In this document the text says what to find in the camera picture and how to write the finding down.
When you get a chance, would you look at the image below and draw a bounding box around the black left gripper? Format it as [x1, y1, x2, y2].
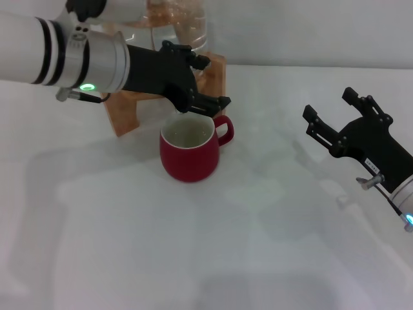
[119, 40, 232, 118]

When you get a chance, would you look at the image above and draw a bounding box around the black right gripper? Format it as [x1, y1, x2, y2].
[302, 87, 413, 194]

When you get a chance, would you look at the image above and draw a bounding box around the red ceramic cup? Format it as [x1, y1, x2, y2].
[159, 114, 236, 183]

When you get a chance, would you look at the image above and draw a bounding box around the glass water dispenser jar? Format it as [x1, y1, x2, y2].
[121, 0, 209, 56]

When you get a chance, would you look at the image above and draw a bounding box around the wooden dispenser stand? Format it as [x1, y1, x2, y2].
[102, 53, 227, 137]

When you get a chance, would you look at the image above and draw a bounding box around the right gripper cable connector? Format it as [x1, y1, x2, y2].
[356, 174, 406, 217]

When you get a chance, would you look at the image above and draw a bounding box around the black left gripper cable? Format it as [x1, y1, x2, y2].
[55, 87, 112, 104]

